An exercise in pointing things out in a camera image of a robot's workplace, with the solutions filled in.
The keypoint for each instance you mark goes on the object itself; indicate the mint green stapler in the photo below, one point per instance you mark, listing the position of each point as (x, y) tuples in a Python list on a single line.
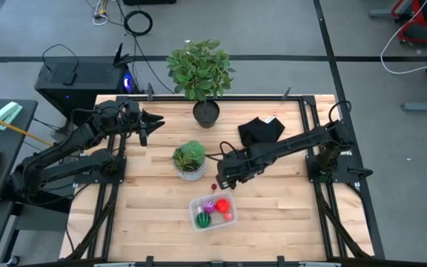
[(7, 111)]

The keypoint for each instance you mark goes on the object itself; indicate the black cloth with white tag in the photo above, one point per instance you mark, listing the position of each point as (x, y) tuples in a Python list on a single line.
[(259, 130)]

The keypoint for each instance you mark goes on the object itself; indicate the red framed chair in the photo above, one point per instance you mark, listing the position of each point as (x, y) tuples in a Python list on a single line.
[(419, 35)]

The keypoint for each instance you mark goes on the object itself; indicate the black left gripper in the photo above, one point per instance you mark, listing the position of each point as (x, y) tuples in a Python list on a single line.
[(135, 118)]

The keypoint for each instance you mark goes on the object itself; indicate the black computer tower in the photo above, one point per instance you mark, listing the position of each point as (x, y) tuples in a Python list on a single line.
[(87, 79)]

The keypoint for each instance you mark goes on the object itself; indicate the dark red toy cherry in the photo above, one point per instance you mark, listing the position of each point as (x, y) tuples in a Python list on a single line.
[(214, 186)]

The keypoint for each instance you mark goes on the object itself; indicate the small pink toy fruit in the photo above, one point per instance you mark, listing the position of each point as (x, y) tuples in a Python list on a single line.
[(228, 217)]

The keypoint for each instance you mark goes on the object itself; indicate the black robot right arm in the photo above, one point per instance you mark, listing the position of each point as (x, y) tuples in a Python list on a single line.
[(291, 142)]

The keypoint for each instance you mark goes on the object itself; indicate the leafy plant in black pot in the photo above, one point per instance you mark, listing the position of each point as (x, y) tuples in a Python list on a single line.
[(198, 74)]

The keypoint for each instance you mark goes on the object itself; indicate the red toy apple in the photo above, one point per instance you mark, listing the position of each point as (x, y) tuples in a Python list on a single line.
[(222, 205)]

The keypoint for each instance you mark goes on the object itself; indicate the clear plastic tupperware container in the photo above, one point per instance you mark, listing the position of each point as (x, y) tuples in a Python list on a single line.
[(232, 226)]

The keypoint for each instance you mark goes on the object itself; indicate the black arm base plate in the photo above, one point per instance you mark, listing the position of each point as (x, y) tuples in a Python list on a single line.
[(98, 180), (311, 178)]

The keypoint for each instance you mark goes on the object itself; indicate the purple striped toy ball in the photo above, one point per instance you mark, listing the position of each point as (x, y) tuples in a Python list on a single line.
[(209, 207)]

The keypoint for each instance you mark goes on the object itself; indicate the black wifi antennas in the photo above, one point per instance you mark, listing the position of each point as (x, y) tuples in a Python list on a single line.
[(119, 53)]

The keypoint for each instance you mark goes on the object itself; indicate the black aluminium table frame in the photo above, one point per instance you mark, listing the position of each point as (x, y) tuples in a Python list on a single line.
[(254, 98)]

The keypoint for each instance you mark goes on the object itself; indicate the small black box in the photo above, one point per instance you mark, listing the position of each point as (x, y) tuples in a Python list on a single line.
[(69, 78)]

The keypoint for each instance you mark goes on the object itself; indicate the succulent in white patterned pot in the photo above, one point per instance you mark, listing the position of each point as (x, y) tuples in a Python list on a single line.
[(191, 154)]

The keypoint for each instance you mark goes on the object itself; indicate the green striped toy watermelon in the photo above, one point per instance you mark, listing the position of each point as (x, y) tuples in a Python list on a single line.
[(203, 220)]

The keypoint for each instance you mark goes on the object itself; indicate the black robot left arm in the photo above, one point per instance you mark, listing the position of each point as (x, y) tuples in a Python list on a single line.
[(76, 139)]

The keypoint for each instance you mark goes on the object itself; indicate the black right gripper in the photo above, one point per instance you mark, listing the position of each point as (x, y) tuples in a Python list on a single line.
[(235, 165)]

